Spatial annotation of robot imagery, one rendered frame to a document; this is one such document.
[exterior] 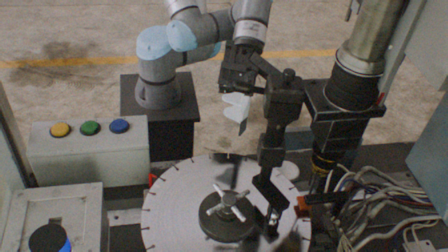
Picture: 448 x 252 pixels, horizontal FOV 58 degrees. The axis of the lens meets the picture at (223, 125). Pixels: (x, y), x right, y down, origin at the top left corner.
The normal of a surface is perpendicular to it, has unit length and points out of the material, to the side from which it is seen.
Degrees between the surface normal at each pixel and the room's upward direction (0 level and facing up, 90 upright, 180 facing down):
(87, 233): 0
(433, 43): 90
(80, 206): 0
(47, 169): 90
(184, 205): 0
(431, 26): 90
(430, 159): 90
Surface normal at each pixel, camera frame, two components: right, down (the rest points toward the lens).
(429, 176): -0.98, 0.07
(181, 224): 0.07, -0.72
